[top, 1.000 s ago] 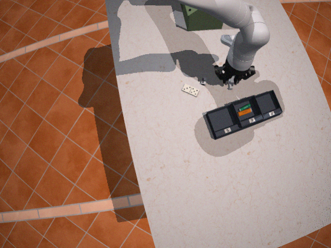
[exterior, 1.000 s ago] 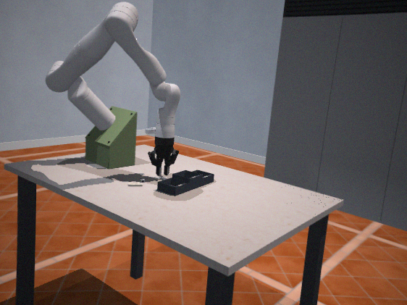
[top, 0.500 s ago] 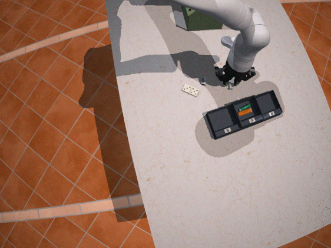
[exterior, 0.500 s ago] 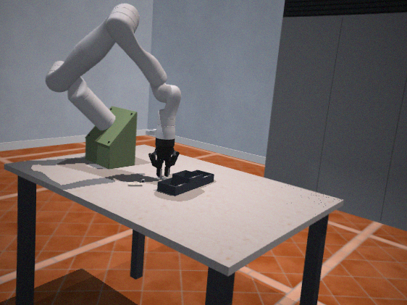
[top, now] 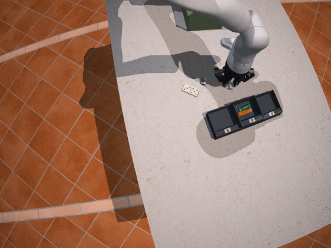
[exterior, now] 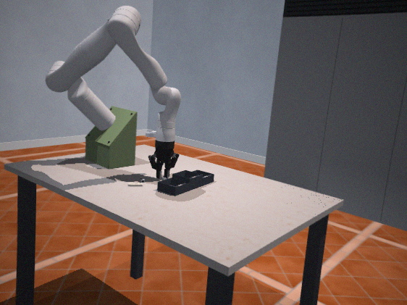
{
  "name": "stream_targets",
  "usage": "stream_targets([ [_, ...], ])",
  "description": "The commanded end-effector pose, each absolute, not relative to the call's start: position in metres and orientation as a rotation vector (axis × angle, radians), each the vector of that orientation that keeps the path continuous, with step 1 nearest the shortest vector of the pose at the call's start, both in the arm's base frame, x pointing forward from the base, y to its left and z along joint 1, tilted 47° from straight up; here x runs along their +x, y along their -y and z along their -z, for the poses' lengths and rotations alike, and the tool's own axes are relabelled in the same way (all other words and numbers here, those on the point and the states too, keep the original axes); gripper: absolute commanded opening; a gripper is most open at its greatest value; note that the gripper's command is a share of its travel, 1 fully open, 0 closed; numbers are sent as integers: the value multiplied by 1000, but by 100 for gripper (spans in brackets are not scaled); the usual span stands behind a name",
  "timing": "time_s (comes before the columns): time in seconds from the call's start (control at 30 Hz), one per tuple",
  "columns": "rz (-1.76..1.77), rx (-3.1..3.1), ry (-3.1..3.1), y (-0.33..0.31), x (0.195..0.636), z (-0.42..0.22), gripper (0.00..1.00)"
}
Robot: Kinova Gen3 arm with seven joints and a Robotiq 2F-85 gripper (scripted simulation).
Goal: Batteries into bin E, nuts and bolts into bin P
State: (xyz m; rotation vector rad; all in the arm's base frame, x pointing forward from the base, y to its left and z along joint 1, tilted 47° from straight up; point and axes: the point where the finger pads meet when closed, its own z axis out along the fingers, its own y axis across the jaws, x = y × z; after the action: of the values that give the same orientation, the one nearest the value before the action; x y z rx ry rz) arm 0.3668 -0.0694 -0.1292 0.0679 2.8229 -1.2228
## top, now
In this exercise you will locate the orange battery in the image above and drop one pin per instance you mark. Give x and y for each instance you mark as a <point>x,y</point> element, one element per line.
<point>244,112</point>

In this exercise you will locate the white domino tile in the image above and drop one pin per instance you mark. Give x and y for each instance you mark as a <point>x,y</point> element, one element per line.
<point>190,90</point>

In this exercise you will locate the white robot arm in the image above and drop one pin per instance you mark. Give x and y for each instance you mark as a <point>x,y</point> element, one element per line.
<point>234,16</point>

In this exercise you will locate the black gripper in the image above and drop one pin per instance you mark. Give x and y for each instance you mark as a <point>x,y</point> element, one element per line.
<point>229,74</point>

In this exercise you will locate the dark grey rack of three labelled bins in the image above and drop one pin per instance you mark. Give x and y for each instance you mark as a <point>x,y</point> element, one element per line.
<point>224,121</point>

